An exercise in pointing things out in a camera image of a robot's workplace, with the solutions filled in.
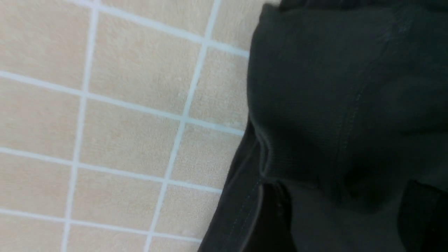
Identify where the beige checkered table mat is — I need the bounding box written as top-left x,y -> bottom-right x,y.
0,0 -> 265,252

